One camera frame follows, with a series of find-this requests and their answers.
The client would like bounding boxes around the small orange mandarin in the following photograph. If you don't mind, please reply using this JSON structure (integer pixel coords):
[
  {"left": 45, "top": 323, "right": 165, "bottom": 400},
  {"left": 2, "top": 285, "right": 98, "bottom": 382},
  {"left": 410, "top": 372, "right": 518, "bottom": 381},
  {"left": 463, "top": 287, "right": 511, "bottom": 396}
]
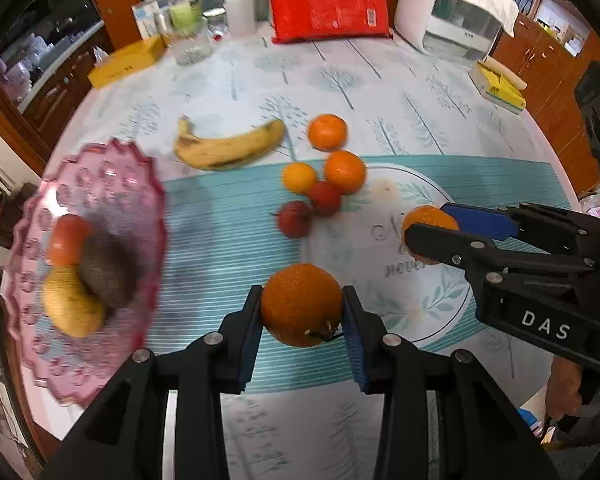
[{"left": 401, "top": 205, "right": 460, "bottom": 266}]

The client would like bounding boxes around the large orange with stem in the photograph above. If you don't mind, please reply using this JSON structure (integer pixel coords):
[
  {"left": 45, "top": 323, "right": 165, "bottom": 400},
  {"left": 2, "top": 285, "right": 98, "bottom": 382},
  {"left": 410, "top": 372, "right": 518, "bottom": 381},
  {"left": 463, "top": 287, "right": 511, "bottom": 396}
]
[{"left": 261, "top": 263, "right": 343, "bottom": 348}]

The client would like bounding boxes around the red lychee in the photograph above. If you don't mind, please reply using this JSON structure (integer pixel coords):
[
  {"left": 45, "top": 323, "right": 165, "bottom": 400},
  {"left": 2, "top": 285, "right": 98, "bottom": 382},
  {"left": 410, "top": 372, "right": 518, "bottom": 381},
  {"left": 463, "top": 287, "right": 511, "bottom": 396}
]
[
  {"left": 274, "top": 200, "right": 313, "bottom": 238},
  {"left": 306, "top": 181, "right": 342, "bottom": 218}
]

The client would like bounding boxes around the small yellow-orange kumquat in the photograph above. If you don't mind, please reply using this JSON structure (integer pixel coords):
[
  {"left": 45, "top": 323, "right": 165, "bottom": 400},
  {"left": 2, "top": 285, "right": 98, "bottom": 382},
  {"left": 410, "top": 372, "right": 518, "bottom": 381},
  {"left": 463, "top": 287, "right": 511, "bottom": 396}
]
[{"left": 282, "top": 162, "right": 317, "bottom": 195}]

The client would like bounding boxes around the yellow spotted banana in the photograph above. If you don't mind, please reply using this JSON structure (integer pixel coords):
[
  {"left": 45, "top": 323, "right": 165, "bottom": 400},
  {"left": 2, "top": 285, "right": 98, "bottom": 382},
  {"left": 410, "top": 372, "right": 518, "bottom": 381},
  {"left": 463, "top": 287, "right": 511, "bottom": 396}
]
[{"left": 173, "top": 116, "right": 286, "bottom": 171}]

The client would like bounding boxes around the person right hand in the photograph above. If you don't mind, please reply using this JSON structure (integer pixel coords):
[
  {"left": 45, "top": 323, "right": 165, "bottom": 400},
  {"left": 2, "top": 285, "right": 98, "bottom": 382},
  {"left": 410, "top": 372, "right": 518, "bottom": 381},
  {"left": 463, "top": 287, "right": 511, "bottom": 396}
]
[{"left": 545, "top": 356, "right": 582, "bottom": 422}]

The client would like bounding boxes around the dark avocado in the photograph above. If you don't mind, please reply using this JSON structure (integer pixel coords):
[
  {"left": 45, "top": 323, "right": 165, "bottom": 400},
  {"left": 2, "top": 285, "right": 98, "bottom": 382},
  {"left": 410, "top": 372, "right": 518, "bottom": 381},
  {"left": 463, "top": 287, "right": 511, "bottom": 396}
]
[{"left": 79, "top": 233, "right": 137, "bottom": 309}]

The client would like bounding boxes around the yellow sponge pack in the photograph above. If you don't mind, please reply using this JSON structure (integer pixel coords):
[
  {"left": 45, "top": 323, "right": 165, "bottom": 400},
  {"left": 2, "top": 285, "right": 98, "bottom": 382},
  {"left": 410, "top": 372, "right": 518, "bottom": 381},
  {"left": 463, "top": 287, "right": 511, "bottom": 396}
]
[{"left": 469, "top": 56, "right": 527, "bottom": 115}]

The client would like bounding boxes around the yellow pear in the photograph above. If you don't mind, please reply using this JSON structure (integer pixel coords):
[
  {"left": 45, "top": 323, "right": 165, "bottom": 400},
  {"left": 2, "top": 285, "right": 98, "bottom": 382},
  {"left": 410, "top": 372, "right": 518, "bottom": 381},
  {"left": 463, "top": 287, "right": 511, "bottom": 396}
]
[{"left": 42, "top": 266, "right": 107, "bottom": 338}]

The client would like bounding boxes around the red apple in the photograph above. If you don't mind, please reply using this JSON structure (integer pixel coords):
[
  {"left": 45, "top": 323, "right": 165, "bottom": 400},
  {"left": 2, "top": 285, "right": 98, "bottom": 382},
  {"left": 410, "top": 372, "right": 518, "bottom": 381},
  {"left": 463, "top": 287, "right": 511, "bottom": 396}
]
[{"left": 46, "top": 214, "right": 93, "bottom": 266}]

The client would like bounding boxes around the pink plastic fruit plate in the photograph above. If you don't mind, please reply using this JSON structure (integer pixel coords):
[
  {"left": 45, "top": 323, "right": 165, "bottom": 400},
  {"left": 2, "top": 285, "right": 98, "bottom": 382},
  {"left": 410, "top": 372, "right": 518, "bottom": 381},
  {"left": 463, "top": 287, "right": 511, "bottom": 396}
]
[{"left": 2, "top": 139, "right": 166, "bottom": 406}]

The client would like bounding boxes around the tree pattern tablecloth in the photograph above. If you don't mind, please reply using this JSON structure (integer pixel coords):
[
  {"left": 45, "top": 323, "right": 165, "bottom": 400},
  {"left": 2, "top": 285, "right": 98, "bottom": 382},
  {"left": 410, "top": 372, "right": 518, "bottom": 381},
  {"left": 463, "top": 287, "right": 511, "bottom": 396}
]
[{"left": 29, "top": 24, "right": 581, "bottom": 480}]

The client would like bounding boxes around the white appliance with towel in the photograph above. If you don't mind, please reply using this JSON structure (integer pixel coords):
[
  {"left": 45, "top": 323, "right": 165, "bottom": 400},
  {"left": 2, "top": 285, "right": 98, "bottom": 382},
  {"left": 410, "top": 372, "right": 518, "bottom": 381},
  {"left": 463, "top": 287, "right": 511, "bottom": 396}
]
[{"left": 394, "top": 0, "right": 519, "bottom": 65}]

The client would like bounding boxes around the clear glass cup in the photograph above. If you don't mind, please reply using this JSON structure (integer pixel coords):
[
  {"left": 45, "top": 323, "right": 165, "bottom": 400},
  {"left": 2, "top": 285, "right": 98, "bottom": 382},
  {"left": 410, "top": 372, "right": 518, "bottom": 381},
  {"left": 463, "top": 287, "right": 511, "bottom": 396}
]
[{"left": 171, "top": 20, "right": 212, "bottom": 66}]

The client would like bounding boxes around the yellow flat box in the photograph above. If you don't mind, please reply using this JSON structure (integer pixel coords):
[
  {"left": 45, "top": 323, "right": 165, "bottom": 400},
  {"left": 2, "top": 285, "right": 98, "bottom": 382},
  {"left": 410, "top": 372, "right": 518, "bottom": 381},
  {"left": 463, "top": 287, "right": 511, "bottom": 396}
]
[{"left": 88, "top": 35, "right": 166, "bottom": 89}]

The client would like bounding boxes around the red snack package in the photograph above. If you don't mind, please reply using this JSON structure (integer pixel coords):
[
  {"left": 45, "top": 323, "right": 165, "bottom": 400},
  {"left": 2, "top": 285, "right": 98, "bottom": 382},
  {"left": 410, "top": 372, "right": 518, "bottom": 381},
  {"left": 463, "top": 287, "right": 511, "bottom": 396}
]
[{"left": 271, "top": 0, "right": 391, "bottom": 44}]

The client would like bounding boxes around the small metal can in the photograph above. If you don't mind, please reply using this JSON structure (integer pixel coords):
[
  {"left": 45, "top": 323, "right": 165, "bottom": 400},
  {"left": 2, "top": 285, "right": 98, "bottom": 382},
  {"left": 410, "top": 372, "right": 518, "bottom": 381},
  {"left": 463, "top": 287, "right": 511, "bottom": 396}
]
[{"left": 154, "top": 8, "right": 173, "bottom": 47}]

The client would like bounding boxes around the clear bottle green label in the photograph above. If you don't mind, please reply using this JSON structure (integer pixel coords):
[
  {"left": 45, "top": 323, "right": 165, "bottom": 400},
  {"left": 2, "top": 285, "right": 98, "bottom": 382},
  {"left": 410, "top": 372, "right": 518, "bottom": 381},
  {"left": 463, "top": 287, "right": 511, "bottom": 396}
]
[{"left": 169, "top": 0, "right": 201, "bottom": 36}]

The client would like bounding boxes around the white squeeze bottle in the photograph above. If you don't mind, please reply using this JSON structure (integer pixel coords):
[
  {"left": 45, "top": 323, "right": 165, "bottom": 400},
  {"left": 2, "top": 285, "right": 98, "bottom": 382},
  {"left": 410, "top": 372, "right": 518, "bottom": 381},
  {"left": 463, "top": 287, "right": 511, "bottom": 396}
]
[{"left": 224, "top": 0, "right": 257, "bottom": 38}]

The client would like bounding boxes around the small white blue carton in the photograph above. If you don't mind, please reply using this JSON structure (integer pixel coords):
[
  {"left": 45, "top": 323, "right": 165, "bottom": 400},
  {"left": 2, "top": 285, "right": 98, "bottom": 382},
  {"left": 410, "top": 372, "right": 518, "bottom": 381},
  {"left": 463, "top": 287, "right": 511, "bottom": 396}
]
[{"left": 132, "top": 0, "right": 160, "bottom": 39}]

